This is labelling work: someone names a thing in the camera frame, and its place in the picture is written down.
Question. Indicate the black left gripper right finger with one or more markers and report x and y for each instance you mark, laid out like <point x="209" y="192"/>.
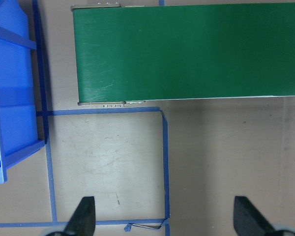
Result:
<point x="248" y="221"/>

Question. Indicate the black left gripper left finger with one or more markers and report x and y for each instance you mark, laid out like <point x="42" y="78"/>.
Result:
<point x="82" y="222"/>

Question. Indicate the blue bin on left side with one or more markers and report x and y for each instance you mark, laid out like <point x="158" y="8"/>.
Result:
<point x="18" y="128"/>

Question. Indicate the green conveyor belt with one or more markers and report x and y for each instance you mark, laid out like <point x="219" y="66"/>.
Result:
<point x="126" y="54"/>

